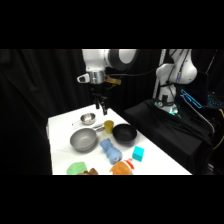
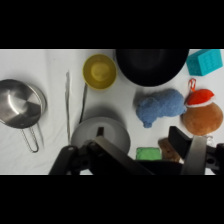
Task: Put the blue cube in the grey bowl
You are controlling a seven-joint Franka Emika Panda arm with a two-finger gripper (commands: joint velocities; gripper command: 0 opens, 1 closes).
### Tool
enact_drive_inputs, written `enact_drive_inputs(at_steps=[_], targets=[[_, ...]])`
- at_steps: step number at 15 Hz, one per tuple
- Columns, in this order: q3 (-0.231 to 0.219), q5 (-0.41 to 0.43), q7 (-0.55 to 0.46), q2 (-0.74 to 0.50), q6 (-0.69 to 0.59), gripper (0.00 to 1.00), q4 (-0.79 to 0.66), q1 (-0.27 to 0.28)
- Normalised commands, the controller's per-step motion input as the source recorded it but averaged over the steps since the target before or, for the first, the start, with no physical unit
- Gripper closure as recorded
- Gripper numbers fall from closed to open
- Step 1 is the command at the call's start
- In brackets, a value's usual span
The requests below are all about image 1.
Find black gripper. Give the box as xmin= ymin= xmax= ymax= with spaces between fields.
xmin=91 ymin=83 xmax=109 ymax=116

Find teal blue cube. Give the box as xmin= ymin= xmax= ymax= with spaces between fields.
xmin=131 ymin=145 xmax=146 ymax=163

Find black bowl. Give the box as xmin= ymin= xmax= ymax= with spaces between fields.
xmin=111 ymin=123 xmax=138 ymax=147

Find grey bowl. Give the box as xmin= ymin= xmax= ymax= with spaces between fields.
xmin=69 ymin=127 xmax=99 ymax=153

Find small steel measuring cup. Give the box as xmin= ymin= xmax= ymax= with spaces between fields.
xmin=71 ymin=112 xmax=97 ymax=129

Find silver metal utensil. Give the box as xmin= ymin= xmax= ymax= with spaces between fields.
xmin=92 ymin=123 xmax=105 ymax=132

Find yellow cup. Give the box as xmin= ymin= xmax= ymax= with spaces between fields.
xmin=103 ymin=119 xmax=115 ymax=135

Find orange plush toy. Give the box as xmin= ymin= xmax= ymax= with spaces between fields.
xmin=108 ymin=158 xmax=136 ymax=176

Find brown plush toy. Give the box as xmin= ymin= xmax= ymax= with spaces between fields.
xmin=77 ymin=167 xmax=100 ymax=176

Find green plastic block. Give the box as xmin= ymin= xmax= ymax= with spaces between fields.
xmin=65 ymin=161 xmax=89 ymax=176

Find black curtains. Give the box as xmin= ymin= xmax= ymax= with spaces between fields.
xmin=0 ymin=49 xmax=224 ymax=176

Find black cloth covered stand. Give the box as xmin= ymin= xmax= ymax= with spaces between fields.
xmin=123 ymin=98 xmax=215 ymax=175

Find backlit keyboard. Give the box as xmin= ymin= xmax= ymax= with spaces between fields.
xmin=206 ymin=94 xmax=224 ymax=110

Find orange wrist cable tag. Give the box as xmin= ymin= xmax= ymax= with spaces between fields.
xmin=104 ymin=75 xmax=123 ymax=86

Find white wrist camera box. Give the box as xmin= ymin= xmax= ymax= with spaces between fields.
xmin=76 ymin=73 xmax=91 ymax=85

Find blue lit frame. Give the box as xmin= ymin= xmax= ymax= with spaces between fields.
xmin=180 ymin=88 xmax=204 ymax=110

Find yellow cable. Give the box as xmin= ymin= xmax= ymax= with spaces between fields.
xmin=213 ymin=109 xmax=224 ymax=152

